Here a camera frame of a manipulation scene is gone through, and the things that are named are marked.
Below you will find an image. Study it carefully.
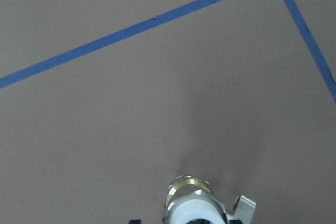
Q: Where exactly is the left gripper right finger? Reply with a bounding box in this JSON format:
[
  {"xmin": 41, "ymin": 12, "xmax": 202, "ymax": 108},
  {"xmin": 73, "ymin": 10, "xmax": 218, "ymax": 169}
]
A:
[{"xmin": 229, "ymin": 219, "xmax": 244, "ymax": 224}]

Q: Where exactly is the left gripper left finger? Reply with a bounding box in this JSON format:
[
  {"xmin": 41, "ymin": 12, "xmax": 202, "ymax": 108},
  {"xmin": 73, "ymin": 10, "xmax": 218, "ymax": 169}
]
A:
[{"xmin": 129, "ymin": 219, "xmax": 142, "ymax": 224}]

